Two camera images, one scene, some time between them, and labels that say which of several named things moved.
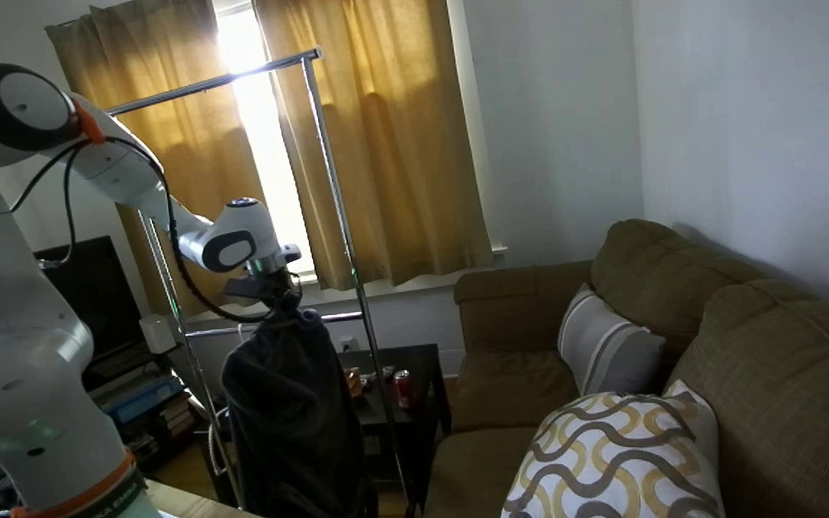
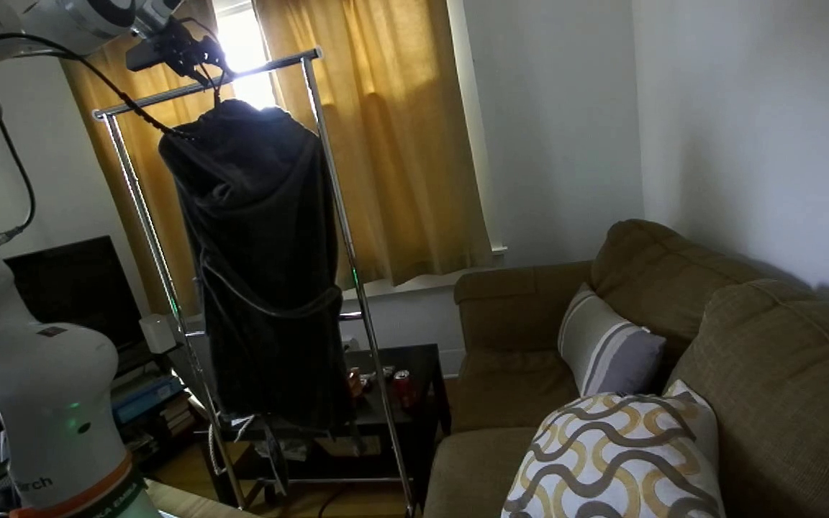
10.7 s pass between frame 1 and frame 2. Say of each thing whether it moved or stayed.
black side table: stayed
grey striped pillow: stayed
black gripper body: moved
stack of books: stayed
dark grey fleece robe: moved
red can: stayed
